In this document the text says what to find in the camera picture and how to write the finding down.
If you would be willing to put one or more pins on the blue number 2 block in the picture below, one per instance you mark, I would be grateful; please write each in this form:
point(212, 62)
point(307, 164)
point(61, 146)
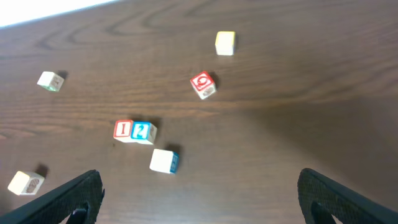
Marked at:
point(143, 132)

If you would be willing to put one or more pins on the yellow number 2 block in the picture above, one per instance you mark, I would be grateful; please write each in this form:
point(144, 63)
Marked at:
point(25, 183)

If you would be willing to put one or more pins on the yellow far block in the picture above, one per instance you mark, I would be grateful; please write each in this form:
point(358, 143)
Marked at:
point(225, 43)

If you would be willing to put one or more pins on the green letter R block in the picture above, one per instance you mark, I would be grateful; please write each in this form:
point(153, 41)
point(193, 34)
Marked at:
point(51, 81)

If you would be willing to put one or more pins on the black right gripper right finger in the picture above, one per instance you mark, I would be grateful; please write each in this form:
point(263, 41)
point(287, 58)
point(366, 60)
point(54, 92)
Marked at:
point(322, 200)

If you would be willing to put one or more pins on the white blue-sided block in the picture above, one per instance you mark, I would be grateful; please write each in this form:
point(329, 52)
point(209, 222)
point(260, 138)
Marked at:
point(164, 161)

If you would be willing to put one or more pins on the red letter I block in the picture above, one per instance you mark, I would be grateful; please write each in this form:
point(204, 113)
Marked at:
point(123, 130)

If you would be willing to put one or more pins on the red letter Q block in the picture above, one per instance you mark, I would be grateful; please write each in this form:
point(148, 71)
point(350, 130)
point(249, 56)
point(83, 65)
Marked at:
point(203, 85)

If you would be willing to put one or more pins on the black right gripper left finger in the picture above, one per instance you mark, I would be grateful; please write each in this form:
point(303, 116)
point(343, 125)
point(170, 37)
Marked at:
point(77, 201)

